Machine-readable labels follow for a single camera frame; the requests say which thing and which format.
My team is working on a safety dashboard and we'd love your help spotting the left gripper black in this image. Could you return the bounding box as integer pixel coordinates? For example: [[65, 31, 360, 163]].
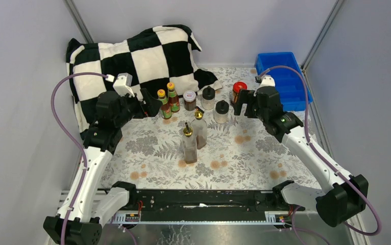
[[114, 88, 163, 128]]

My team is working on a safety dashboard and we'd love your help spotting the red lid chili sauce jar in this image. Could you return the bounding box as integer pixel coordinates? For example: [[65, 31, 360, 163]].
[[231, 81, 248, 106]]

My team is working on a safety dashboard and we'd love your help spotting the black lid shaker jar front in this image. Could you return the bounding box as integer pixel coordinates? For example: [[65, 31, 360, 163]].
[[214, 100, 229, 124]]

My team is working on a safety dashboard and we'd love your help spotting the black lid shaker jar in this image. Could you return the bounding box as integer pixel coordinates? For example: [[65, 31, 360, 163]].
[[202, 86, 215, 110], [214, 100, 229, 124]]

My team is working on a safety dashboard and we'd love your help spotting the white lid brown sauce jar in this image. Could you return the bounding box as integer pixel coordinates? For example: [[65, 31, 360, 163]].
[[183, 90, 197, 111]]

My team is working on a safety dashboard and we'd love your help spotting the blue plastic divided bin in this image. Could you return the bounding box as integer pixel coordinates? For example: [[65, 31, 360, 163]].
[[255, 52, 305, 111]]

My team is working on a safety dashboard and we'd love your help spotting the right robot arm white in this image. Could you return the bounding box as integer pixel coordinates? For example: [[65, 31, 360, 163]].
[[234, 86, 369, 227]]

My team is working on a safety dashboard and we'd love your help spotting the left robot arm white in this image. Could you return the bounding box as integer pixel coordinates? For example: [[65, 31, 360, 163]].
[[43, 88, 162, 244]]

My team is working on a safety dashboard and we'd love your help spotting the yellow cap sauce bottle front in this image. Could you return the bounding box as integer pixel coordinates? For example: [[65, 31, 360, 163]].
[[157, 89, 173, 119]]

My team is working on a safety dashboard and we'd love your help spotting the yellow cap sauce bottle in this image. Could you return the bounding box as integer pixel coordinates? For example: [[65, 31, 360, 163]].
[[167, 82, 180, 113], [157, 89, 173, 119]]

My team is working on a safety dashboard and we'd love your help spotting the yellow cap sauce bottle rear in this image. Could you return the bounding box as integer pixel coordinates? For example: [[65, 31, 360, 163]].
[[167, 82, 180, 113]]

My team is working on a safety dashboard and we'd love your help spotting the black white checkered blanket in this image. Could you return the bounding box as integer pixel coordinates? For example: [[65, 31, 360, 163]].
[[66, 24, 222, 138]]

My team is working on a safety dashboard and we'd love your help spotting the glass oil bottle rear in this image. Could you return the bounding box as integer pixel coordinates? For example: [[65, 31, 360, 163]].
[[190, 106, 207, 150]]

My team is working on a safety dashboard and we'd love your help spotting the glass oil bottle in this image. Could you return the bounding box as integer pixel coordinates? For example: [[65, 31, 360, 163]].
[[182, 122, 198, 164], [190, 106, 207, 150]]

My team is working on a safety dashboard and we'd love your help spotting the glass oil bottle front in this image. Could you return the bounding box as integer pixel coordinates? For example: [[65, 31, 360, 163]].
[[182, 122, 198, 164]]

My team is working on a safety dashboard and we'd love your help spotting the floral tablecloth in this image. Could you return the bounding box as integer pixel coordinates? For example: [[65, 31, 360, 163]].
[[100, 67, 322, 190]]

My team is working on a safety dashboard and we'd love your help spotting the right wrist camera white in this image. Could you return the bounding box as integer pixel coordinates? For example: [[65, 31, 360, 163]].
[[255, 75, 276, 90]]

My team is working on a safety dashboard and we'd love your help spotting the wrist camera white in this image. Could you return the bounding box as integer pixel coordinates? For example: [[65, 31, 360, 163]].
[[255, 75, 276, 90], [113, 72, 135, 97]]

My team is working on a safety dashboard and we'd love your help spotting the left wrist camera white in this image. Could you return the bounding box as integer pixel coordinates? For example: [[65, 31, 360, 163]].
[[113, 72, 135, 97]]

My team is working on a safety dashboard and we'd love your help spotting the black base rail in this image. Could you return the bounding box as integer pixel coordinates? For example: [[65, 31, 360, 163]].
[[120, 189, 292, 223]]

